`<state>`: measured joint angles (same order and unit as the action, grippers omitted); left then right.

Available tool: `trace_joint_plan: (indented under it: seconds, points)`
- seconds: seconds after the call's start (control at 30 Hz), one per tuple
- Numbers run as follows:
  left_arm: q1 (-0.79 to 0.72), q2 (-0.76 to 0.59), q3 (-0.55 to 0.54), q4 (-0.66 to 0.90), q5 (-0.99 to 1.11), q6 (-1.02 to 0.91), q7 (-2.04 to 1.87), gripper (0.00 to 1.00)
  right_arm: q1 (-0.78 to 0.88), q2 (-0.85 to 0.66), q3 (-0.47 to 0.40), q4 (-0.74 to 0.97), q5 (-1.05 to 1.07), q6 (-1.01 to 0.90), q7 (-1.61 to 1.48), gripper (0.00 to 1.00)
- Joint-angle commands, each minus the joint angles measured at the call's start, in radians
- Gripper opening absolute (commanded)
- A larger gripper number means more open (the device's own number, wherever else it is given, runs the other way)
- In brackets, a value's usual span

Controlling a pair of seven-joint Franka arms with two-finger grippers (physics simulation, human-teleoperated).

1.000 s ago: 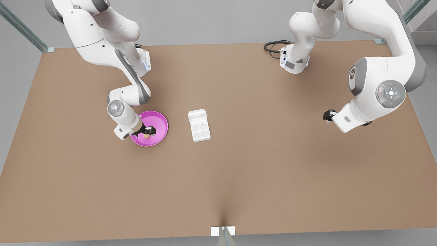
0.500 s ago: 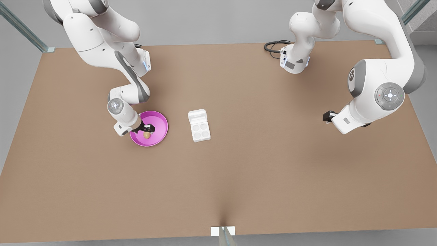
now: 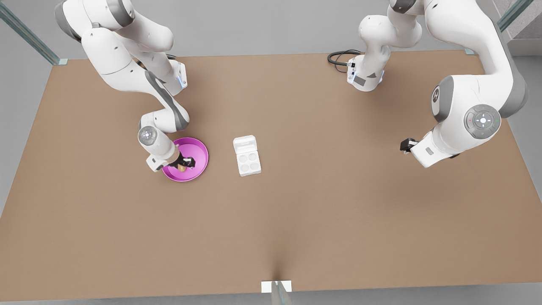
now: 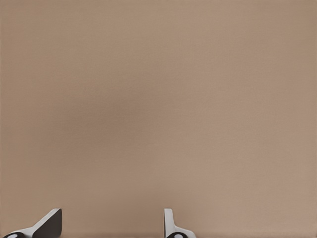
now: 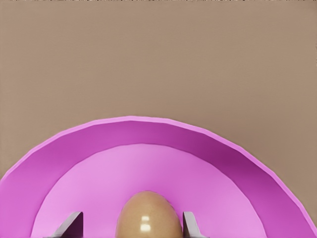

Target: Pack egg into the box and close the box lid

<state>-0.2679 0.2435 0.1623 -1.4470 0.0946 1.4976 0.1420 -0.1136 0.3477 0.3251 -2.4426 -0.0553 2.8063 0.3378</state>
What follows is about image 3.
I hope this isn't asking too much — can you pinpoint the white egg box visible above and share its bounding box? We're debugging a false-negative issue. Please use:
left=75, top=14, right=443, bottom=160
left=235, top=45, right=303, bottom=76
left=236, top=151, right=262, bottom=177

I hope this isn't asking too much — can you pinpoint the magenta round plate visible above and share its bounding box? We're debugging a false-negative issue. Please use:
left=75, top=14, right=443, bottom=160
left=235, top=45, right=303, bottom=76
left=162, top=137, right=209, bottom=182

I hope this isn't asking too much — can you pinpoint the silver frame post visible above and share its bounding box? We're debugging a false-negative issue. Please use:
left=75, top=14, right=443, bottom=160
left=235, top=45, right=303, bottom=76
left=0, top=2, right=68, bottom=66
left=465, top=0, right=535, bottom=55
left=261, top=280, right=293, bottom=305

